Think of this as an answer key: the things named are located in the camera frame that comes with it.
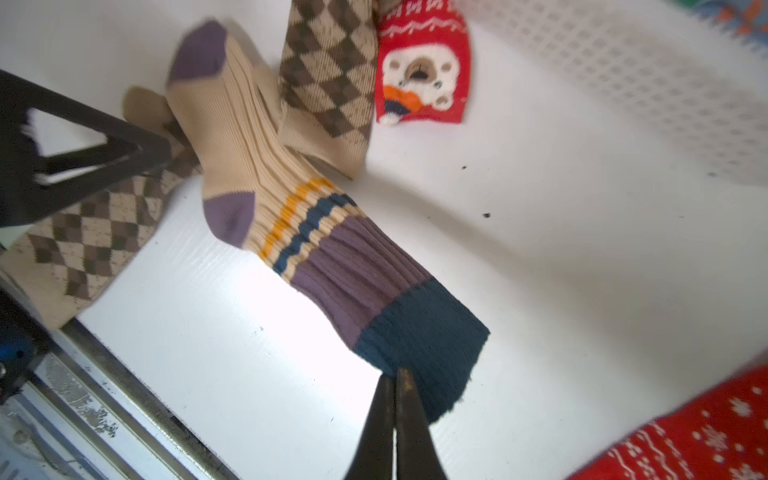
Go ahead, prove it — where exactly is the red christmas sock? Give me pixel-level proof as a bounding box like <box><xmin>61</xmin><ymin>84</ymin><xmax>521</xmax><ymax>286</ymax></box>
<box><xmin>571</xmin><ymin>363</ymin><xmax>767</xmax><ymax>479</ymax></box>
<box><xmin>375</xmin><ymin>0</ymin><xmax>471</xmax><ymax>126</ymax></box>

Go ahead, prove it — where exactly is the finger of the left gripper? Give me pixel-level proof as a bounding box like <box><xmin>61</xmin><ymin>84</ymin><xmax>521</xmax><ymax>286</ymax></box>
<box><xmin>1</xmin><ymin>71</ymin><xmax>171</xmax><ymax>227</ymax></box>

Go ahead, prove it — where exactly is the white plastic basket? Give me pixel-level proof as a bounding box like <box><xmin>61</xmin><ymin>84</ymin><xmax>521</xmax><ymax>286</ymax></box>
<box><xmin>459</xmin><ymin>1</ymin><xmax>767</xmax><ymax>186</ymax></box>

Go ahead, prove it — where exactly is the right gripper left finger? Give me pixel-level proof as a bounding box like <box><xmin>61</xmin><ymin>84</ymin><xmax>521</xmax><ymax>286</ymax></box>
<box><xmin>345</xmin><ymin>375</ymin><xmax>395</xmax><ymax>480</ymax></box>

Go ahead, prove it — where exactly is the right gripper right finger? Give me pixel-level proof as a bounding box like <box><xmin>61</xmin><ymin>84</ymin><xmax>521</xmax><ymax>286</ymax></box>
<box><xmin>395</xmin><ymin>368</ymin><xmax>447</xmax><ymax>480</ymax></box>

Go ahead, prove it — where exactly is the brown argyle sock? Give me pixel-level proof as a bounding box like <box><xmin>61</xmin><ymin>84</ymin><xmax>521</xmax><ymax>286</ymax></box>
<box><xmin>278</xmin><ymin>0</ymin><xmax>378</xmax><ymax>179</ymax></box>
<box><xmin>1</xmin><ymin>87</ymin><xmax>201</xmax><ymax>331</ymax></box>

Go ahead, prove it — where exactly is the beige purple sock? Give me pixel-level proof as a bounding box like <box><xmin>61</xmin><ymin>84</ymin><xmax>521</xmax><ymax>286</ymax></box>
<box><xmin>166</xmin><ymin>20</ymin><xmax>490</xmax><ymax>422</ymax></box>

